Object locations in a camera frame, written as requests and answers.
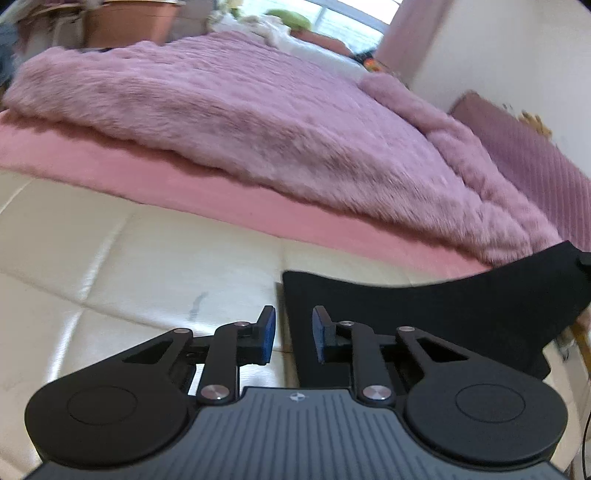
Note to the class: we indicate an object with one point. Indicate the fluffy purple blanket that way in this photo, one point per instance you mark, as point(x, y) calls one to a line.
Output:
point(258, 120)

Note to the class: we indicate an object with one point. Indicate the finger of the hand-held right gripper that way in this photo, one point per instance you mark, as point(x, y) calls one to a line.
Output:
point(585, 261)

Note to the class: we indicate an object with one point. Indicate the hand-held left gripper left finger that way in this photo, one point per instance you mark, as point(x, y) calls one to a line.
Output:
point(268, 334)

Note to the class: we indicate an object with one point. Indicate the yellow plush toy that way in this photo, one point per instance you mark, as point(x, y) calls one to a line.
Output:
point(535, 122)

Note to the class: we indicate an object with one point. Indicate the pink curtain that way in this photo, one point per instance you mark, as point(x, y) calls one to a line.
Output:
point(415, 41)

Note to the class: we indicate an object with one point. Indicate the window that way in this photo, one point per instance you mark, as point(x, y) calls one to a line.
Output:
point(346, 16)

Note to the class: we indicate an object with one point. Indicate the purple quilted headboard cover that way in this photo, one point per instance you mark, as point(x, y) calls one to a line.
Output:
point(531, 161)

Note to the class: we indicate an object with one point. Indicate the cream leather mattress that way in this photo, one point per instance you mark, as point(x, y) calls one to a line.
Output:
point(138, 267)

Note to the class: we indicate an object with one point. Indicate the black pants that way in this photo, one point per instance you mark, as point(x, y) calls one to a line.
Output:
point(461, 314)

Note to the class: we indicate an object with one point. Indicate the pink pillow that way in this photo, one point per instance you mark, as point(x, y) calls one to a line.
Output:
point(323, 40)

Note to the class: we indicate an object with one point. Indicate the white cloth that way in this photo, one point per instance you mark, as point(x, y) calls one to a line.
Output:
point(258, 30)

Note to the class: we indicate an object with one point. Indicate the orange plush toy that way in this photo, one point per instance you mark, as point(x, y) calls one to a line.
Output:
point(371, 64)

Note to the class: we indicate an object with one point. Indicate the pink bed sheet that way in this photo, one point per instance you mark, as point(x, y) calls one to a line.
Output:
point(138, 170)

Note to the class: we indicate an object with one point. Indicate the green plush pillow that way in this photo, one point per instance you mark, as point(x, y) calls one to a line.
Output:
point(291, 18)

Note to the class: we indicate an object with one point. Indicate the pink storage bin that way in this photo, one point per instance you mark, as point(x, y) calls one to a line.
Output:
point(129, 23)

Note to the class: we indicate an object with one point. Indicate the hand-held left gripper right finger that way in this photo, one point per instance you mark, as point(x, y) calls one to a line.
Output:
point(321, 334)

